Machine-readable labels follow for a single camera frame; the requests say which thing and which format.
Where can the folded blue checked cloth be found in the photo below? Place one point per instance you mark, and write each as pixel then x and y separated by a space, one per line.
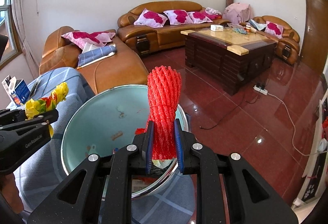
pixel 94 56

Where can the black floral cloth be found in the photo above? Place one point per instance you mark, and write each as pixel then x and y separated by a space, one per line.
pixel 312 183

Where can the blue milk carton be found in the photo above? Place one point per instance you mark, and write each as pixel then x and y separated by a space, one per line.
pixel 21 90

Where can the brown leather chaise sofa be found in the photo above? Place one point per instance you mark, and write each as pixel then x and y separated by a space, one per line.
pixel 115 65

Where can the pink curtain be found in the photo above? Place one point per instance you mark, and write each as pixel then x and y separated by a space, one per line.
pixel 21 21

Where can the window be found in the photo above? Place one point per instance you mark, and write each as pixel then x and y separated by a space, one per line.
pixel 6 16

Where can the white tissue box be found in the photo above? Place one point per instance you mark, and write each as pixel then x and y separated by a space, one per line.
pixel 216 28

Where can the dark snack packet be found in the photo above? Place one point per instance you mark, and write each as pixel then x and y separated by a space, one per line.
pixel 34 88

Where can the brown wooden door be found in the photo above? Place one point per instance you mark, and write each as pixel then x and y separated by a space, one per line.
pixel 314 34

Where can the pink floral pillow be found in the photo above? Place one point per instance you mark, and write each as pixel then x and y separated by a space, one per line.
pixel 179 16
pixel 151 17
pixel 105 35
pixel 274 29
pixel 79 38
pixel 199 16

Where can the colourful candy pile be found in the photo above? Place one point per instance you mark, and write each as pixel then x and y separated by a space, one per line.
pixel 239 31

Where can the black foam net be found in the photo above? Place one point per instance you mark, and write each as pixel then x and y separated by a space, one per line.
pixel 156 171

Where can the large red foam net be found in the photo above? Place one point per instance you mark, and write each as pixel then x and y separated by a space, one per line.
pixel 164 111

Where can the red plastic bag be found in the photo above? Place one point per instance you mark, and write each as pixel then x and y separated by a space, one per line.
pixel 140 131

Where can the light blue cloth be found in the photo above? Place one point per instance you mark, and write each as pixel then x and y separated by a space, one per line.
pixel 257 25

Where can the white power strip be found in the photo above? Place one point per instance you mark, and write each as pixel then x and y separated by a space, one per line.
pixel 260 90

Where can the dark wooden coffee table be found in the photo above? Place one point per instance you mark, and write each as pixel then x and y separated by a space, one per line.
pixel 217 60

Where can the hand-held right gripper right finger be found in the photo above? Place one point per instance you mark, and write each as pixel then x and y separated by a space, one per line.
pixel 178 152

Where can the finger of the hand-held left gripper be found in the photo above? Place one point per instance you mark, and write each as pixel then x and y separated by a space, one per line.
pixel 38 120
pixel 11 114

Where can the brown leather armchair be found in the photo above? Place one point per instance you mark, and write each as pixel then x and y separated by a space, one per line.
pixel 289 39

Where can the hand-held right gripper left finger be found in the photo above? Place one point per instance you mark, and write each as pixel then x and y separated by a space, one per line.
pixel 148 154

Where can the pink cloth cover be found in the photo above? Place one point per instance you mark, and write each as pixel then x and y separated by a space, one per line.
pixel 235 12

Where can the yellow plastic bag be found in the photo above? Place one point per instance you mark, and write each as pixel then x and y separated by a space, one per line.
pixel 38 106

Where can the teal enamel basin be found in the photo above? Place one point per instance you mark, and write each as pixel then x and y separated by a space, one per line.
pixel 102 111

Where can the white folded cloth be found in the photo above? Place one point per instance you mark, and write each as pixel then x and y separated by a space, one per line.
pixel 88 47

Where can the white milk carton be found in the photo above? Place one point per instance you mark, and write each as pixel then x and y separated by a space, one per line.
pixel 7 85

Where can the pink folded blanket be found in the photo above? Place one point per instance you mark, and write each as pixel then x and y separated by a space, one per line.
pixel 212 11

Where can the brown leather long sofa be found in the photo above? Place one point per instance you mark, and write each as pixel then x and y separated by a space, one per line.
pixel 164 36

